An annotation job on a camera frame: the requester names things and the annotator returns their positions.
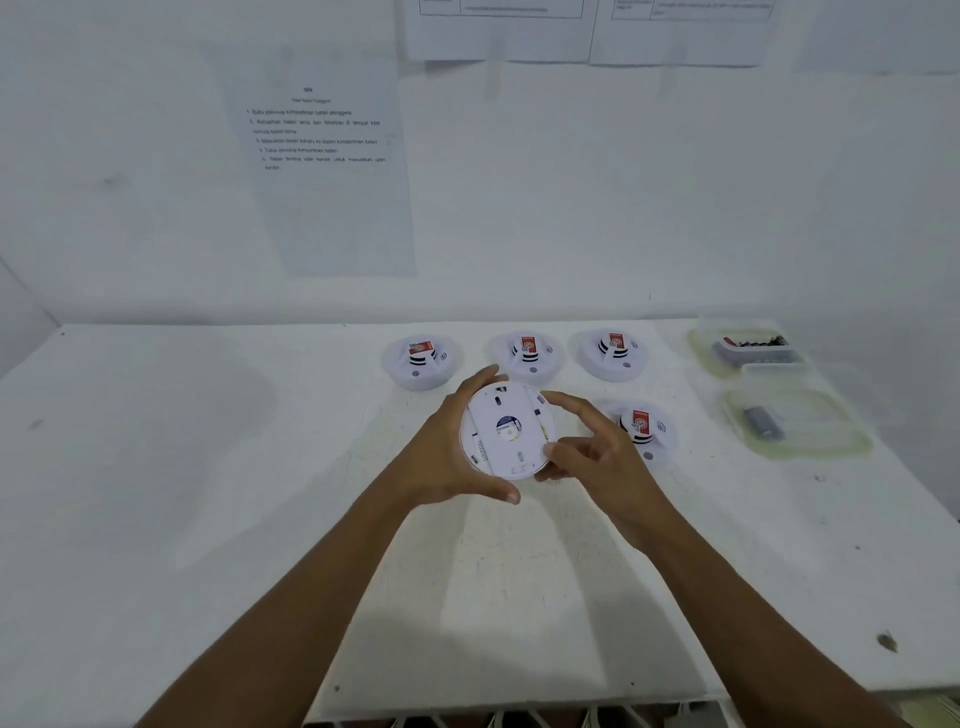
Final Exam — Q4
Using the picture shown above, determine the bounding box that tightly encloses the person's left hand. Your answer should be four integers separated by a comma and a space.
388, 364, 523, 513

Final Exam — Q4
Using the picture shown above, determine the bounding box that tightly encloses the person's right hand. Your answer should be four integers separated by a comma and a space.
533, 389, 682, 554

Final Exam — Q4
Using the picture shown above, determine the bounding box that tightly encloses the white smoke detector red label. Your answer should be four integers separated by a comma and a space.
488, 329, 565, 388
380, 333, 459, 393
599, 401, 680, 466
577, 326, 650, 384
458, 380, 558, 481

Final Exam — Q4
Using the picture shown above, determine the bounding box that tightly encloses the person's left forearm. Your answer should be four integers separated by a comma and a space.
134, 479, 421, 728

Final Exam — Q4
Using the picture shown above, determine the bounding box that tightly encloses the person's right forearm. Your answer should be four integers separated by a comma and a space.
641, 509, 913, 728

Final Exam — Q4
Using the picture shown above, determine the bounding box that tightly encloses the green brown patterned floor mat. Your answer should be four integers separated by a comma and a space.
896, 693, 960, 728

